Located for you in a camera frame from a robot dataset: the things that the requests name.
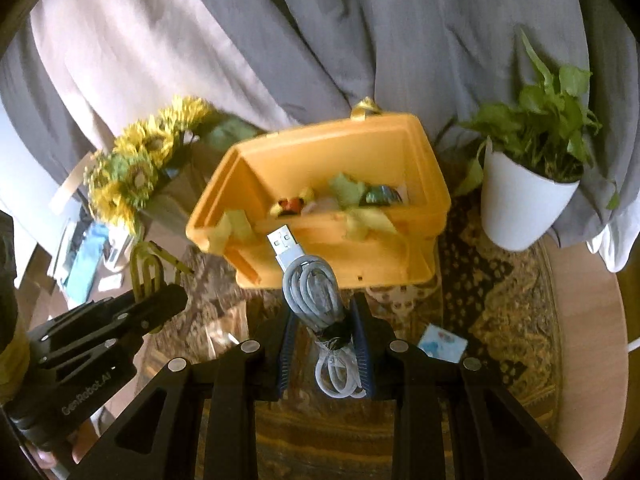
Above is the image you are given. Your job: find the white usb cable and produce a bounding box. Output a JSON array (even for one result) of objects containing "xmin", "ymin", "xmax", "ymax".
[{"xmin": 266, "ymin": 223, "xmax": 369, "ymax": 402}]

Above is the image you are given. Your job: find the beige curtain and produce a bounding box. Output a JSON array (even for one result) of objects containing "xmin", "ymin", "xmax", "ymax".
[{"xmin": 29, "ymin": 0, "xmax": 302, "ymax": 162}]

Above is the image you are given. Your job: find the light blue packet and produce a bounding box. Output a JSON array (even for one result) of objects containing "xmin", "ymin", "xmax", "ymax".
[{"xmin": 416, "ymin": 323, "xmax": 469, "ymax": 365}]

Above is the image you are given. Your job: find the potted plant in white pot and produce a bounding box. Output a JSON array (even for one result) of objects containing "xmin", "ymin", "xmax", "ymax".
[{"xmin": 451, "ymin": 26, "xmax": 622, "ymax": 254}]

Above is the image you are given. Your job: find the small yellow toy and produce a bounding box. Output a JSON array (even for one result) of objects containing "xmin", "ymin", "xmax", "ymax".
[{"xmin": 269, "ymin": 186, "xmax": 317, "ymax": 217}]

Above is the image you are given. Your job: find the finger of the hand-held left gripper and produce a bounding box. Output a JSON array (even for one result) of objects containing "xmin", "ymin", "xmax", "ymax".
[
  {"xmin": 39, "ymin": 326, "xmax": 154, "ymax": 382},
  {"xmin": 27, "ymin": 283, "xmax": 189, "ymax": 357}
]

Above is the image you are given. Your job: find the patterned fringed table cloth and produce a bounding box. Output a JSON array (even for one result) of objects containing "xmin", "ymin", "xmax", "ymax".
[{"xmin": 95, "ymin": 195, "xmax": 563, "ymax": 480}]

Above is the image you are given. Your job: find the green plush toy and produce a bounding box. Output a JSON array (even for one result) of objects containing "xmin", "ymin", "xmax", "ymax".
[{"xmin": 331, "ymin": 173, "xmax": 369, "ymax": 207}]

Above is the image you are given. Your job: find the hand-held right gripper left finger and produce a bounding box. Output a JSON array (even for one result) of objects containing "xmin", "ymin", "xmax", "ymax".
[{"xmin": 72, "ymin": 305, "xmax": 302, "ymax": 480}]

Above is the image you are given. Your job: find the person's left hand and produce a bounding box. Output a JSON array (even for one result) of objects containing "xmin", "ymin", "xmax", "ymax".
[{"xmin": 30, "ymin": 406, "xmax": 99, "ymax": 469}]

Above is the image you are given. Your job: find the orange plastic crate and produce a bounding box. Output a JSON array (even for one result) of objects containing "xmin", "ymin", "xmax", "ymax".
[{"xmin": 185, "ymin": 101, "xmax": 454, "ymax": 292}]

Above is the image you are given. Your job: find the grey curtain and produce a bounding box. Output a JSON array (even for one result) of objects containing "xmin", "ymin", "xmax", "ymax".
[
  {"xmin": 165, "ymin": 0, "xmax": 640, "ymax": 273},
  {"xmin": 0, "ymin": 25, "xmax": 123, "ymax": 183}
]

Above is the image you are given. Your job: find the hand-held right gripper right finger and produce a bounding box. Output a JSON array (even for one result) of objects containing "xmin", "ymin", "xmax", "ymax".
[{"xmin": 349, "ymin": 292, "xmax": 584, "ymax": 480}]

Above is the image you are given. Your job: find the sunflower bouquet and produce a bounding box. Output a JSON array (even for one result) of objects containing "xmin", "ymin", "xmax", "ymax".
[{"xmin": 81, "ymin": 95, "xmax": 262, "ymax": 242}]

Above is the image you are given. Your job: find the blue cloth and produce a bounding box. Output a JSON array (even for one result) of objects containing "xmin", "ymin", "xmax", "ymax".
[{"xmin": 66, "ymin": 221, "xmax": 112, "ymax": 307}]

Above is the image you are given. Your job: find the clear plastic packet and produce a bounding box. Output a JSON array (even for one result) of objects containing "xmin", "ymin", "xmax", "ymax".
[{"xmin": 204, "ymin": 304, "xmax": 252, "ymax": 357}]

